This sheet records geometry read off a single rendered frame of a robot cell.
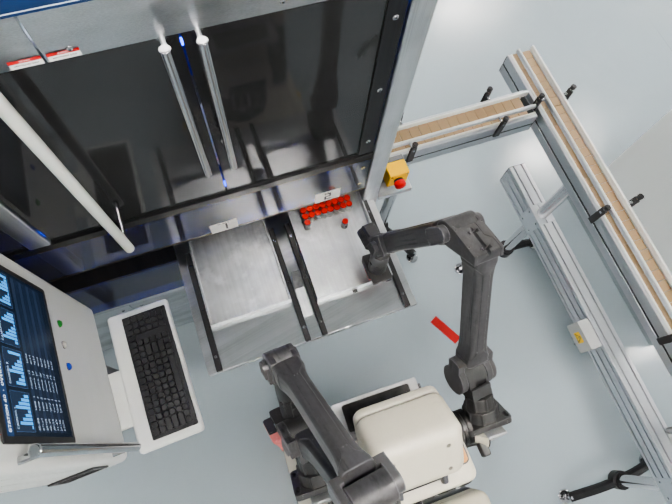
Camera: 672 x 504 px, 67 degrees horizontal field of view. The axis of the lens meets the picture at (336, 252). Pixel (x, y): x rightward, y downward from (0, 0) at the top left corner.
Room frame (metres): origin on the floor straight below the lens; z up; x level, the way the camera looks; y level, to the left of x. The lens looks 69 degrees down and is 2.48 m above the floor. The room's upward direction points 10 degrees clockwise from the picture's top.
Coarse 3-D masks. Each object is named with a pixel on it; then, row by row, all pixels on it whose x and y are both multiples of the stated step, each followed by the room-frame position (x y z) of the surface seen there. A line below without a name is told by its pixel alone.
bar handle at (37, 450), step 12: (36, 444) -0.09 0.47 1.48; (48, 444) -0.08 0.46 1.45; (60, 444) -0.08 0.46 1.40; (72, 444) -0.08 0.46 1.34; (84, 444) -0.09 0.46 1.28; (96, 444) -0.09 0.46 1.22; (108, 444) -0.09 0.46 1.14; (120, 444) -0.09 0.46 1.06; (132, 444) -0.09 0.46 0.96; (24, 456) -0.11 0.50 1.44; (36, 456) -0.10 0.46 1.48; (48, 456) -0.11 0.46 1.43
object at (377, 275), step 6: (366, 258) 0.56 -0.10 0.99; (366, 264) 0.54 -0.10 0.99; (372, 270) 0.52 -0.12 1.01; (378, 270) 0.51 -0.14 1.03; (384, 270) 0.52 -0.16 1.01; (372, 276) 0.50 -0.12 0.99; (378, 276) 0.51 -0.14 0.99; (384, 276) 0.51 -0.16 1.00; (390, 276) 0.51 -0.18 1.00; (372, 282) 0.48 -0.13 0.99; (378, 282) 0.49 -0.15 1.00
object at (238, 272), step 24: (192, 240) 0.55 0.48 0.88; (216, 240) 0.57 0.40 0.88; (240, 240) 0.58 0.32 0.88; (264, 240) 0.60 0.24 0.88; (216, 264) 0.49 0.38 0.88; (240, 264) 0.50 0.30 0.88; (264, 264) 0.52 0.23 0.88; (216, 288) 0.41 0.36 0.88; (240, 288) 0.42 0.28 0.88; (264, 288) 0.44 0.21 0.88; (216, 312) 0.33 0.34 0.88; (240, 312) 0.34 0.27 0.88
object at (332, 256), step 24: (288, 216) 0.69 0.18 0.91; (336, 216) 0.73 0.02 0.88; (360, 216) 0.75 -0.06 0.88; (312, 240) 0.63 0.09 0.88; (336, 240) 0.65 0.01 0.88; (360, 240) 0.66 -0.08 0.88; (312, 264) 0.55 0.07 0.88; (336, 264) 0.56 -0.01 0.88; (360, 264) 0.58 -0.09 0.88; (336, 288) 0.48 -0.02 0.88
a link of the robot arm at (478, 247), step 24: (456, 216) 0.49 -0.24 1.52; (456, 240) 0.43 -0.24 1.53; (480, 240) 0.44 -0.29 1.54; (480, 264) 0.39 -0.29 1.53; (480, 288) 0.36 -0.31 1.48; (480, 312) 0.32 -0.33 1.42; (480, 336) 0.28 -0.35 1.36; (456, 360) 0.23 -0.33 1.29; (480, 360) 0.24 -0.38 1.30; (456, 384) 0.18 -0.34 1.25
